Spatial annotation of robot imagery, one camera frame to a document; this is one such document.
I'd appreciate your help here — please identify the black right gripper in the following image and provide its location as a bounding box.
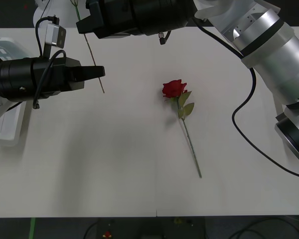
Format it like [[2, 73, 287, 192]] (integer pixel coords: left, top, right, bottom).
[[76, 0, 140, 39]]

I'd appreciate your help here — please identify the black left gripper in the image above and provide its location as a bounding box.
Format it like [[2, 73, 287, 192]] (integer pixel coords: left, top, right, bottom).
[[31, 56, 106, 97]]

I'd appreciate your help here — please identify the pale blue flower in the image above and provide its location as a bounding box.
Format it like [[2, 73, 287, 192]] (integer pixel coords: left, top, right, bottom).
[[69, 0, 106, 95]]

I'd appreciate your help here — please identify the red rose with green leaves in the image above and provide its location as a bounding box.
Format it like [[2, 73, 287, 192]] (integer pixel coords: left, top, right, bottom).
[[161, 79, 203, 179]]

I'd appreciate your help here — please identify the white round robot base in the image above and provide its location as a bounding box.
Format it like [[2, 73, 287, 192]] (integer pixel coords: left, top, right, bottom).
[[33, 0, 88, 28]]

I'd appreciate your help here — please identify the shallow white box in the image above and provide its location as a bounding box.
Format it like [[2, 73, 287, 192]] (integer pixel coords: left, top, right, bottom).
[[0, 37, 28, 147]]

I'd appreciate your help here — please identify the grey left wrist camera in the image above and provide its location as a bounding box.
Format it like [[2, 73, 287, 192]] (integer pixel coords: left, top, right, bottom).
[[43, 22, 67, 59]]

